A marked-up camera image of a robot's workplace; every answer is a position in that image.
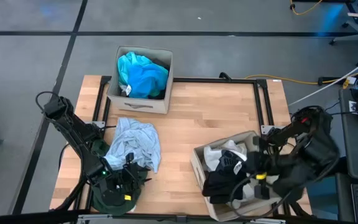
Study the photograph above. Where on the beige fabric storage bin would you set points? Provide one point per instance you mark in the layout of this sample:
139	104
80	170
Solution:
228	213
135	107

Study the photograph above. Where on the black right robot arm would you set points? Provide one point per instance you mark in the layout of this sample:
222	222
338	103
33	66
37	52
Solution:
312	149

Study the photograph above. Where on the light grey-blue shirt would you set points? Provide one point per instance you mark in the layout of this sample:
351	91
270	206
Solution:
135	140

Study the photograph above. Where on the grey office chair base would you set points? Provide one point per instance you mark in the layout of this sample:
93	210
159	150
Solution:
357	34

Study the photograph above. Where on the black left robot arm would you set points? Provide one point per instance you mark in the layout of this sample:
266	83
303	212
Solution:
73	130

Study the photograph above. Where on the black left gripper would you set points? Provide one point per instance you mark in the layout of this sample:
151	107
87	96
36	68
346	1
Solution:
123	186

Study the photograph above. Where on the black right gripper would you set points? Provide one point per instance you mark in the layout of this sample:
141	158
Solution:
255	163

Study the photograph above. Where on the black aluminium table frame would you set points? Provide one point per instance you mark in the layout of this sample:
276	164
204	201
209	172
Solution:
213	80

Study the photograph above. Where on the white garment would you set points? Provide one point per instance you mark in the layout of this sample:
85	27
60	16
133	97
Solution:
219	154

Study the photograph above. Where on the silver mounting plate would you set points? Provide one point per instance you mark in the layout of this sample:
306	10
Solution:
267	128
98	124

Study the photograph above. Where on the teal garment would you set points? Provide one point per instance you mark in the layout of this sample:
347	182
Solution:
129	63

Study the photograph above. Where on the black power strip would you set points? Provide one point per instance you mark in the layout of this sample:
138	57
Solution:
331	81

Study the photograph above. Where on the bright blue garment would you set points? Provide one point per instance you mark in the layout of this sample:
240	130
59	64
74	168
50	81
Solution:
148	81

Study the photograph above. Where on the dark green garment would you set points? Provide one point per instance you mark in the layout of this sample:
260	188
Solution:
104	202

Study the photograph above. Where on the black garment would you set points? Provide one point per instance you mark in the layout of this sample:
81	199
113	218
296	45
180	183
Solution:
219	186

